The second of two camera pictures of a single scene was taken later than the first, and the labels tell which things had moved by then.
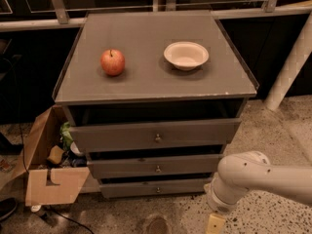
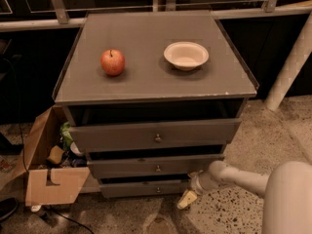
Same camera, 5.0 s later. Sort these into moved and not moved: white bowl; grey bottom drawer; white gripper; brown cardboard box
Moved: white gripper
Not moved: grey bottom drawer; white bowl; brown cardboard box
